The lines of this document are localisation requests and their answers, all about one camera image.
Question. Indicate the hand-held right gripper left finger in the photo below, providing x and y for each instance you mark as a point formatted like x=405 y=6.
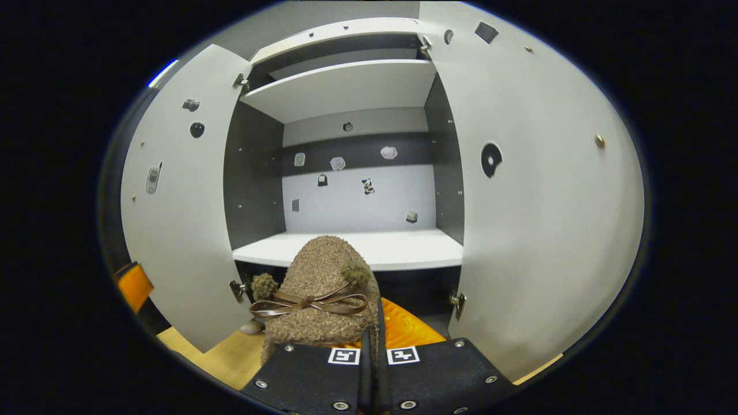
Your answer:
x=305 y=374

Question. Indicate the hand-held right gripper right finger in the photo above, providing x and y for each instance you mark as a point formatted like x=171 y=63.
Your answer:
x=438 y=374

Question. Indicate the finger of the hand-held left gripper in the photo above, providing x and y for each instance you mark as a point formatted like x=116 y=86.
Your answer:
x=135 y=288

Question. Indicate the white shoe cabinet door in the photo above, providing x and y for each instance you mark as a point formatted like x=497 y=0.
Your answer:
x=184 y=230
x=548 y=202

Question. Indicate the brown fuzzy shoe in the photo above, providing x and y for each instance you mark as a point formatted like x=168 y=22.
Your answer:
x=323 y=265

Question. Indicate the small white object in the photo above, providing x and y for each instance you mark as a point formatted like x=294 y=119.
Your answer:
x=252 y=328

